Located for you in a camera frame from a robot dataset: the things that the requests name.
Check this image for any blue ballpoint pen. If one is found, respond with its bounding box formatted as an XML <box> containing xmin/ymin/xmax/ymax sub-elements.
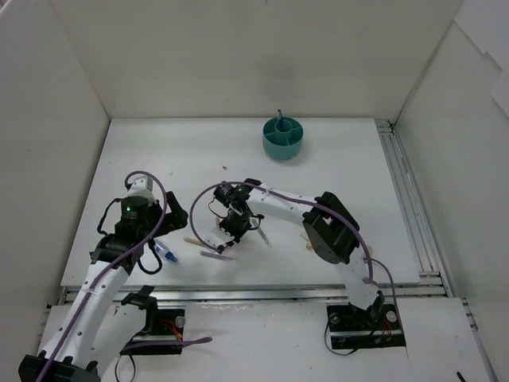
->
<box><xmin>277</xmin><ymin>109</ymin><xmax>284</xmax><ymax>131</ymax></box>

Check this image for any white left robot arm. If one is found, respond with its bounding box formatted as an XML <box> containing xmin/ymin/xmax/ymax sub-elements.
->
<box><xmin>18</xmin><ymin>189</ymin><xmax>188</xmax><ymax>381</ymax></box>

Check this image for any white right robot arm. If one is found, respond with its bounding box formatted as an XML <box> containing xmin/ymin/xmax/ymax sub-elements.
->
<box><xmin>205</xmin><ymin>178</ymin><xmax>384</xmax><ymax>328</ymax></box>

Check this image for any green grey transparent pen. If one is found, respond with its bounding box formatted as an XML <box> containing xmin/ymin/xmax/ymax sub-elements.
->
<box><xmin>257</xmin><ymin>227</ymin><xmax>273</xmax><ymax>248</ymax></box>

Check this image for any yellow transparent pen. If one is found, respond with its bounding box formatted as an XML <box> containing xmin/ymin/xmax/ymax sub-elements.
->
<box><xmin>183</xmin><ymin>237</ymin><xmax>204</xmax><ymax>247</ymax></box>

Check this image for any white blue correction tape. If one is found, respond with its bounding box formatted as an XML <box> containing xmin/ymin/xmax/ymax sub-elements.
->
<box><xmin>154</xmin><ymin>239</ymin><xmax>178</xmax><ymax>264</ymax></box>

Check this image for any teal round compartment organizer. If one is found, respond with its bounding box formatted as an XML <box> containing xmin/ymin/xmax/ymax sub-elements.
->
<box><xmin>262</xmin><ymin>117</ymin><xmax>304</xmax><ymax>161</ymax></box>

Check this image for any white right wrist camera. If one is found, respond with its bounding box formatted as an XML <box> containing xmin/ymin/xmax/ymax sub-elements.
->
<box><xmin>204</xmin><ymin>226</ymin><xmax>234</xmax><ymax>254</ymax></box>

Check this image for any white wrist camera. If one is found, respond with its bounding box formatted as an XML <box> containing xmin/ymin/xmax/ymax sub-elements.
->
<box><xmin>204</xmin><ymin>226</ymin><xmax>234</xmax><ymax>254</ymax></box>
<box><xmin>126</xmin><ymin>176</ymin><xmax>156</xmax><ymax>204</ymax></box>

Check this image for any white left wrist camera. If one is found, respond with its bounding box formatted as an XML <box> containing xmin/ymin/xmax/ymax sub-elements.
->
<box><xmin>126</xmin><ymin>176</ymin><xmax>156</xmax><ymax>204</ymax></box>

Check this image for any aluminium front rail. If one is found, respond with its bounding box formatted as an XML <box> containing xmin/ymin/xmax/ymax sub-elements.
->
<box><xmin>59</xmin><ymin>283</ymin><xmax>351</xmax><ymax>303</ymax></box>

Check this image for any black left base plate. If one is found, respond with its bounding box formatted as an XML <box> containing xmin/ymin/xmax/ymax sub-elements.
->
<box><xmin>122</xmin><ymin>307</ymin><xmax>185</xmax><ymax>356</ymax></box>

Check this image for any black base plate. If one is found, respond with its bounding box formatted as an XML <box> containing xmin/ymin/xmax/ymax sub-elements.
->
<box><xmin>324</xmin><ymin>303</ymin><xmax>406</xmax><ymax>357</ymax></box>
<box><xmin>122</xmin><ymin>307</ymin><xmax>185</xmax><ymax>356</ymax></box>

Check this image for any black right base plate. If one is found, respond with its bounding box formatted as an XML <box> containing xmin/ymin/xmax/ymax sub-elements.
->
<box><xmin>324</xmin><ymin>303</ymin><xmax>406</xmax><ymax>357</ymax></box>

